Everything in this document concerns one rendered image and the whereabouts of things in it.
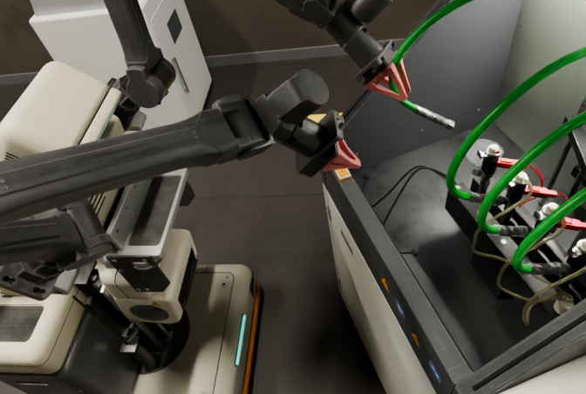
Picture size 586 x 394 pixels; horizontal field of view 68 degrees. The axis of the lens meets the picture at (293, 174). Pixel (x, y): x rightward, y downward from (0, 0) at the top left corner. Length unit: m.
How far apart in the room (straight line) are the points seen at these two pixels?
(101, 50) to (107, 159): 2.09
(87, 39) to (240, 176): 1.06
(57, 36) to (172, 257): 1.65
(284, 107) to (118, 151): 0.22
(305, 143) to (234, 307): 1.14
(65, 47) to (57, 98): 1.77
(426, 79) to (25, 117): 0.88
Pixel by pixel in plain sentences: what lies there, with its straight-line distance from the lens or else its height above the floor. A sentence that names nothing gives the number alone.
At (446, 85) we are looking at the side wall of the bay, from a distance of 1.23.
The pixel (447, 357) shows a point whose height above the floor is 0.95.
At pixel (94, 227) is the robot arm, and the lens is 0.78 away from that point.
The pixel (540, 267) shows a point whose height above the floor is 1.12.
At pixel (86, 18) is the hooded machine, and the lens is 2.49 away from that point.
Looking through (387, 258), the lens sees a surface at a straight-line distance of 0.96.
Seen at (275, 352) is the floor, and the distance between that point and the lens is 1.92.
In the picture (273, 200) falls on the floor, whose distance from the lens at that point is 2.32.
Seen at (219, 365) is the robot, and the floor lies 0.28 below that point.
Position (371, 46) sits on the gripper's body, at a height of 1.32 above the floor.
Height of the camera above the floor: 1.78
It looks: 48 degrees down
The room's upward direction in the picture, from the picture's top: 13 degrees counter-clockwise
